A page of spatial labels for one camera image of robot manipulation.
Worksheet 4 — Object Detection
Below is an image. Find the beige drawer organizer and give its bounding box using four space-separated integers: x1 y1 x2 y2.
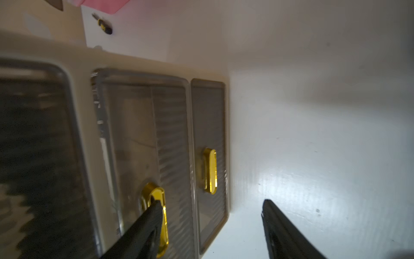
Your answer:
1 31 230 259

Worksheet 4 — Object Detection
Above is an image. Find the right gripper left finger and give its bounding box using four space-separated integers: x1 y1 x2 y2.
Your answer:
100 201 163 259

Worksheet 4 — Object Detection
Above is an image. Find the pink plastic toolbox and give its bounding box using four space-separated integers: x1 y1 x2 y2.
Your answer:
67 0 129 15

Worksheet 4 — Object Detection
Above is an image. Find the yellow black screwdriver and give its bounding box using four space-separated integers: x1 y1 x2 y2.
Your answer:
92 14 113 35

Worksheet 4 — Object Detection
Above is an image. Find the grey top drawer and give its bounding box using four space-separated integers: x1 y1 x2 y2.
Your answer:
1 59 99 259

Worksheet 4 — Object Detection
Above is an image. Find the grey lower drawer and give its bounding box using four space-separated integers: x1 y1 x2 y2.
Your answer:
92 69 196 259

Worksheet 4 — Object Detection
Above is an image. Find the grey drawer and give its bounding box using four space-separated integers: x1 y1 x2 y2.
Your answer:
191 79 229 255
1 59 99 259
92 69 196 259

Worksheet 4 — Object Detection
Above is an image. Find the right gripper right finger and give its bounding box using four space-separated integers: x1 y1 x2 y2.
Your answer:
262 199 326 259

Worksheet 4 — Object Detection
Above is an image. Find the grey bottom drawer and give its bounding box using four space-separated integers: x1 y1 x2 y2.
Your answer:
191 79 229 255

